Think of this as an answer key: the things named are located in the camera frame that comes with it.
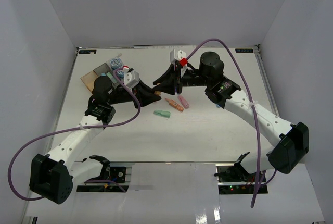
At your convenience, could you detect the green transparent highlighter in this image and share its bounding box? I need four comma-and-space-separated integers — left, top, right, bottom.
153, 110, 171, 118

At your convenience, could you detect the purple cable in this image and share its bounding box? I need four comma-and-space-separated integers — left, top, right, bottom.
186, 38, 278, 209
7, 69, 143, 201

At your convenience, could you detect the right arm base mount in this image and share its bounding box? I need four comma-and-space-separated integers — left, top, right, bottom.
213, 152, 256, 188

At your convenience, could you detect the clear transparent tray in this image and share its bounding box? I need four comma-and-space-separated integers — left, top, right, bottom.
106, 54, 124, 70

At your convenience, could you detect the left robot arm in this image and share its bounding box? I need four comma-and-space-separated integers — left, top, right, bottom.
29, 76, 161, 204

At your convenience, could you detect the pink transparent highlighter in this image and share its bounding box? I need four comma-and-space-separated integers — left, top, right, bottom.
177, 95, 190, 109

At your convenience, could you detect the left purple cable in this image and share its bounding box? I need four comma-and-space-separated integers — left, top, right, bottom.
7, 69, 143, 201

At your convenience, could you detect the green capped highlighter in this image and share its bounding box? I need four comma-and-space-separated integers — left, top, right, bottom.
106, 72, 117, 84

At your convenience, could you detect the orange transparent tray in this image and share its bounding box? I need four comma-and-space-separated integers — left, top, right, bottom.
80, 71, 98, 92

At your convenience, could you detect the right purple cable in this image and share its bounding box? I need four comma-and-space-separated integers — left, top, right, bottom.
186, 38, 278, 209

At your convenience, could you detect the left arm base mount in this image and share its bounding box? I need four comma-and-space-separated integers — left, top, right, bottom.
76, 155, 127, 184

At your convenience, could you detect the blue lidded jar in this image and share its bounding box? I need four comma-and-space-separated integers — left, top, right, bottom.
109, 57, 123, 70
116, 69, 125, 79

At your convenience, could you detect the orange transparent highlighter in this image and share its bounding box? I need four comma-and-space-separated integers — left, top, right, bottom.
165, 98, 184, 112

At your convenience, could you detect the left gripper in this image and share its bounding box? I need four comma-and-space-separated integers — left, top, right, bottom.
108, 77, 162, 109

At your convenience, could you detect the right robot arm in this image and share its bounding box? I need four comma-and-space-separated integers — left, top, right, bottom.
153, 51, 309, 182

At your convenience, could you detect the grey transparent tray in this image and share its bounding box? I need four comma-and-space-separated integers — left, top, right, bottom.
93, 63, 111, 77

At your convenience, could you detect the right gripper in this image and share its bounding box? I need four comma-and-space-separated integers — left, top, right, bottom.
152, 64, 211, 96

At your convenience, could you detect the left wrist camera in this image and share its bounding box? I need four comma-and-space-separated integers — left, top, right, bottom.
122, 66, 140, 89

